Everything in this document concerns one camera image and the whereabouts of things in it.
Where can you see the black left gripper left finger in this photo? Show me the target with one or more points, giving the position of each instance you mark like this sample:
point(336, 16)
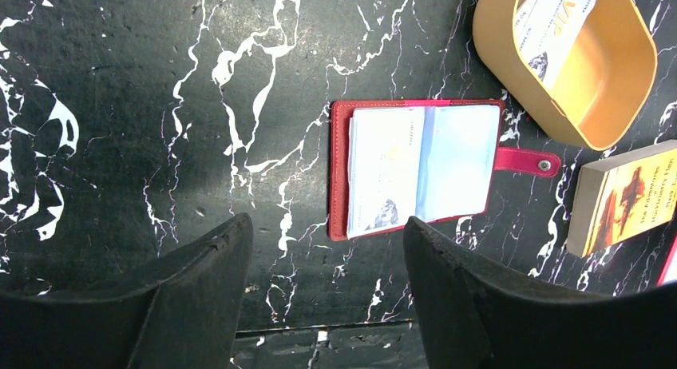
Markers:
point(177, 311)

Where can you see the orange paperback book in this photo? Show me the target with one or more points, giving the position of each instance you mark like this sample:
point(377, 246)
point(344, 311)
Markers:
point(622, 196)

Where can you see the yellow oval tray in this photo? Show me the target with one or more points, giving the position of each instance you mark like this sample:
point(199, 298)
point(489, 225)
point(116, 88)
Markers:
point(604, 82)

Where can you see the red leather card holder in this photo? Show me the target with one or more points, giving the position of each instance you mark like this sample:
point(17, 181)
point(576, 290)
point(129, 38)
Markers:
point(432, 159)

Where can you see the pink framed whiteboard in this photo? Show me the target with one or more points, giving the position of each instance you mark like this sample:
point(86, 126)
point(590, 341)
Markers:
point(669, 273)

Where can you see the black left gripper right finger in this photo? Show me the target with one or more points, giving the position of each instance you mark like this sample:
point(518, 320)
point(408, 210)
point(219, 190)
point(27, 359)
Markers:
point(474, 312)

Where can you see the silver VIP card stack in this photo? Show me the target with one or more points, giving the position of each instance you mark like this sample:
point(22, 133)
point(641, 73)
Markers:
point(545, 31)

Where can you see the black aluminium base frame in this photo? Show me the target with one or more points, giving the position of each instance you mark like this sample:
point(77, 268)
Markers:
point(369, 345)

